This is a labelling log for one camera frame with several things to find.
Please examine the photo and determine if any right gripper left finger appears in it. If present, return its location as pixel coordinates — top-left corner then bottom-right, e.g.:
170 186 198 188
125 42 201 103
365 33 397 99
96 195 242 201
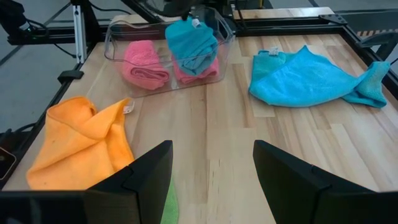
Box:
85 139 174 224

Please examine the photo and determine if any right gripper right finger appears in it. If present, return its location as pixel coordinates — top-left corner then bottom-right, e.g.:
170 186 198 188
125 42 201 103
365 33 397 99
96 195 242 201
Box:
252 139 379 224

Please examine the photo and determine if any blue microfiber towel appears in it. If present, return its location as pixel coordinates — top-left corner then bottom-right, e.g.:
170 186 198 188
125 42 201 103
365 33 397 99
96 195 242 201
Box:
248 45 391 109
164 17 220 77

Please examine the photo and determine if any pink microfiber towel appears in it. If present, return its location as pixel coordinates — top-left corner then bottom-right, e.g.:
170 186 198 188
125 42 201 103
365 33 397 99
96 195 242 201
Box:
172 57 220 85
121 39 171 91

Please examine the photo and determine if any green microfiber towel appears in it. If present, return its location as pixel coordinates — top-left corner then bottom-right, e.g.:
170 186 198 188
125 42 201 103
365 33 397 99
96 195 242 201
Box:
160 179 180 224

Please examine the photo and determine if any orange microfiber towel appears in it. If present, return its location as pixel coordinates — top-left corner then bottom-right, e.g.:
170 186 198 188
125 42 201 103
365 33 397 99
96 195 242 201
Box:
26 96 136 191

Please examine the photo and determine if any clear plastic bin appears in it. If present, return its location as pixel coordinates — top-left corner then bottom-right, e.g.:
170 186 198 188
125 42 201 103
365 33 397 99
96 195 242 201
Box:
104 6 236 99

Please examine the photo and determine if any silver aluminium extrusion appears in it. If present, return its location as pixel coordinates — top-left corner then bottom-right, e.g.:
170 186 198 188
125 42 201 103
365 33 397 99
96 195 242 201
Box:
72 4 88 65

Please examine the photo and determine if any black rounded device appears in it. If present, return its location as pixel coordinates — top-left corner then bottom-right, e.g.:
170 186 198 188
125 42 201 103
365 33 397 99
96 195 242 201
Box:
0 146 17 181

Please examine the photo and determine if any black orange-edged floor mat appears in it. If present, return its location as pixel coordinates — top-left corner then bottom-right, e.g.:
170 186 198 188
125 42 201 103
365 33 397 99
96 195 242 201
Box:
356 28 398 38

